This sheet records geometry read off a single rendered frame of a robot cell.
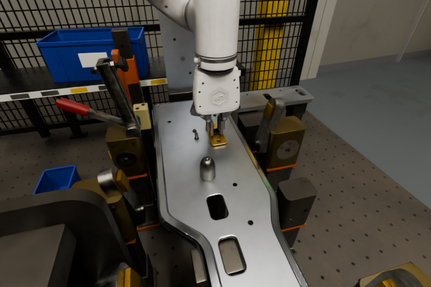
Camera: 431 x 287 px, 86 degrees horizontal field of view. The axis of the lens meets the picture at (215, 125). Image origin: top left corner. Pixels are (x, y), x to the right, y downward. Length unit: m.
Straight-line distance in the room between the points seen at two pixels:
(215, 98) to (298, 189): 0.25
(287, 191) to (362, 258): 0.39
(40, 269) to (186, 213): 0.26
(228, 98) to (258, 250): 0.29
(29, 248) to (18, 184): 0.89
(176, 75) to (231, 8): 0.40
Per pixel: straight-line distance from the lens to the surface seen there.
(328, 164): 1.04
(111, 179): 0.38
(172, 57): 0.76
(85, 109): 0.53
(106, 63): 0.47
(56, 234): 0.24
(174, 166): 0.52
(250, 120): 0.69
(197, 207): 0.45
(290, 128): 0.57
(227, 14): 0.43
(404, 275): 0.34
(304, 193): 0.51
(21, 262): 0.24
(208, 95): 0.49
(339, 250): 0.82
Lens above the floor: 1.37
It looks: 36 degrees down
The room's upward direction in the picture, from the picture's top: straight up
